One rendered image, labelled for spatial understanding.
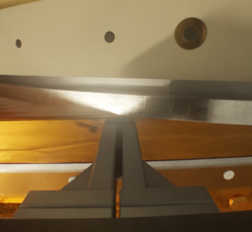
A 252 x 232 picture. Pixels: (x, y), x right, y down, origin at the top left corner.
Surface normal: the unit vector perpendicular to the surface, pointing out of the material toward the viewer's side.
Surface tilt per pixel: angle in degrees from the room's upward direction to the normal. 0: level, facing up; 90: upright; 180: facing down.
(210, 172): 90
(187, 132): 90
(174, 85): 90
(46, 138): 90
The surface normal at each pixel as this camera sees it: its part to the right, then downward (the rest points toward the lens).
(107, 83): -0.37, 0.28
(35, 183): 0.02, 0.29
